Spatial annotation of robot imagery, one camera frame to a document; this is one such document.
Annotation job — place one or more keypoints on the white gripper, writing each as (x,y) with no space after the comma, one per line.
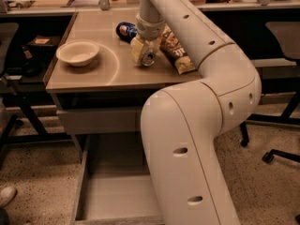
(149,32)

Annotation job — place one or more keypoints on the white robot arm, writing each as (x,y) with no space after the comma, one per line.
(179,123)

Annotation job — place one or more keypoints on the blue pepsi can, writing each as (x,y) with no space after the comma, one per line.
(126,31)

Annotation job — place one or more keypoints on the grey drawer cabinet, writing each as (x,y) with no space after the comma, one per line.
(112,80)

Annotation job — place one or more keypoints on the closed top drawer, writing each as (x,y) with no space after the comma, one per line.
(103,120)

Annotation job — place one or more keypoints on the open middle drawer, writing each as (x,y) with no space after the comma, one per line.
(114,184)

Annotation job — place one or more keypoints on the brown chips bag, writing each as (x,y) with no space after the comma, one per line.
(173,49)

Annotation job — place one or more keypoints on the white bowl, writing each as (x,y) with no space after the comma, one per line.
(78,53)

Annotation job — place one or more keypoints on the black box on shelf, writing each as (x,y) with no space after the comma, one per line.
(44,48)

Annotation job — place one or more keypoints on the dark bottle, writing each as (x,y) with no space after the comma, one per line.
(32,65)

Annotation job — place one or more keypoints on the grey chair left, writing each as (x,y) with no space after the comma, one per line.
(7,33)

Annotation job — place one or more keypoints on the black office chair base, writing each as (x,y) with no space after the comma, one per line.
(269,156)

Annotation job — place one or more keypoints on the white shoe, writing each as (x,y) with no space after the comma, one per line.
(7,194)

